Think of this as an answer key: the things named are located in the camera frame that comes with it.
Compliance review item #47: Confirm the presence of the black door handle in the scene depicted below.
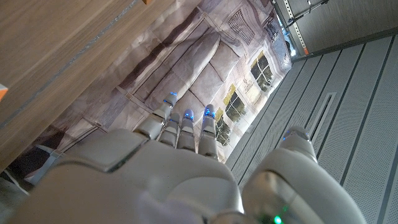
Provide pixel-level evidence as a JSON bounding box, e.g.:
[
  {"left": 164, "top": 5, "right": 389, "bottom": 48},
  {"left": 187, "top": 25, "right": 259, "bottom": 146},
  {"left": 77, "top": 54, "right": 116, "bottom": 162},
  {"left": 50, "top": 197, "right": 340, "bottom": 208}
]
[{"left": 286, "top": 0, "right": 331, "bottom": 26}]

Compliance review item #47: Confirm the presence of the printed sofa backdrop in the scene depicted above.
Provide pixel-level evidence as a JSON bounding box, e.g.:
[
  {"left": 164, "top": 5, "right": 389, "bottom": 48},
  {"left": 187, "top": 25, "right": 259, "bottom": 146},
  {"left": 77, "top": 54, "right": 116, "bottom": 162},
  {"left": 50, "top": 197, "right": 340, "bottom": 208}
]
[{"left": 0, "top": 0, "right": 293, "bottom": 187}]

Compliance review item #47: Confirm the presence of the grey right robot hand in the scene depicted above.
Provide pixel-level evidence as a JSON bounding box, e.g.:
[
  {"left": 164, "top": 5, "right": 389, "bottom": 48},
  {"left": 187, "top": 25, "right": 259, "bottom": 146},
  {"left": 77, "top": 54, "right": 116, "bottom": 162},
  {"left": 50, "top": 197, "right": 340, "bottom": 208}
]
[{"left": 0, "top": 91, "right": 368, "bottom": 224}]

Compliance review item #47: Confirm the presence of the perforated metal rail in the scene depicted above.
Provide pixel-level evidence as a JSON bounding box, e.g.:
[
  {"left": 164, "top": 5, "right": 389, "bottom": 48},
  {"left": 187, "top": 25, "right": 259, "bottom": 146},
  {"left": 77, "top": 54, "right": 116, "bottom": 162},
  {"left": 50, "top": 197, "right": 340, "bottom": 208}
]
[{"left": 272, "top": 0, "right": 310, "bottom": 57}]

